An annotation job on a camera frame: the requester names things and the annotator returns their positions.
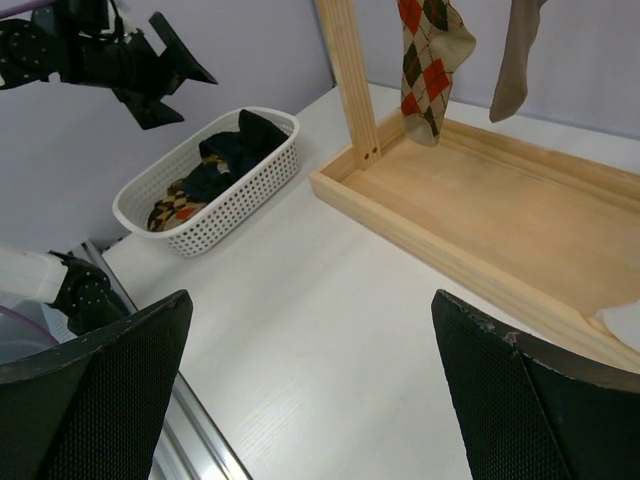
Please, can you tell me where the black sock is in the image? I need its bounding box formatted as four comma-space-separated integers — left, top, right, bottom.
238, 109, 289, 164

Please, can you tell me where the orange green argyle sock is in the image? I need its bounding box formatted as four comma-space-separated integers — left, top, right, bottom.
146, 181, 206, 232

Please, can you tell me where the white hanging cloth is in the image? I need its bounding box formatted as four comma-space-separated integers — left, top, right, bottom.
595, 300, 640, 351

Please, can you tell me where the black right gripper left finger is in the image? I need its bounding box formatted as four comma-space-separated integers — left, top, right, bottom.
1, 290, 193, 479

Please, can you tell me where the dark navy sock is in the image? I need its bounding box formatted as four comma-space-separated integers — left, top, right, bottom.
180, 162, 233, 203

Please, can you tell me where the navy patterned sock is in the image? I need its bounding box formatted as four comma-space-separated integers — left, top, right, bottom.
199, 131, 253, 178

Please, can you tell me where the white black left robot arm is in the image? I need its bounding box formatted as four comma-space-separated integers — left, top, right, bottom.
1, 1, 217, 336

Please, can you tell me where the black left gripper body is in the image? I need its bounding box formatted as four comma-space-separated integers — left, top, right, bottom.
69, 33, 184, 98

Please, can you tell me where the white perforated plastic basket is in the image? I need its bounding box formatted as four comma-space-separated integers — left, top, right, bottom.
112, 106, 300, 258

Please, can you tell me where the wooden clothes rack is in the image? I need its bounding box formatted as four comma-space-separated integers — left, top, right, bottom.
310, 1, 639, 372

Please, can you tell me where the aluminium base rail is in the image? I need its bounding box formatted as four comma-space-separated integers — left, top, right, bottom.
74, 239, 251, 480

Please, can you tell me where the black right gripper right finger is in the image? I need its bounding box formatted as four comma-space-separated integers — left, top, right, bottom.
431, 290, 640, 479

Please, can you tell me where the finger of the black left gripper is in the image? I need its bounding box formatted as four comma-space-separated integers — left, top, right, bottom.
149, 12, 218, 85
113, 89, 184, 130

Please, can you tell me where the brown striped beige sock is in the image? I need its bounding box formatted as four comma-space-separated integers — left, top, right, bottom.
489, 0, 547, 123

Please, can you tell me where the brown argyle hanging sock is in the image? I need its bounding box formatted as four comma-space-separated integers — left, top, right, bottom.
397, 0, 476, 147

